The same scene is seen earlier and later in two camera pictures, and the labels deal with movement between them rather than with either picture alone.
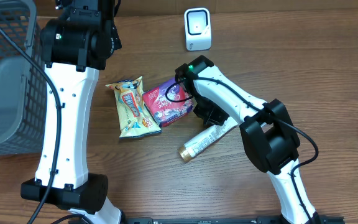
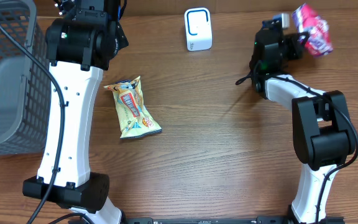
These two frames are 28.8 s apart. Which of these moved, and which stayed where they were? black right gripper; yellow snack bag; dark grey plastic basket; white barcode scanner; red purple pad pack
Moved: black right gripper; red purple pad pack
Stayed: white barcode scanner; dark grey plastic basket; yellow snack bag
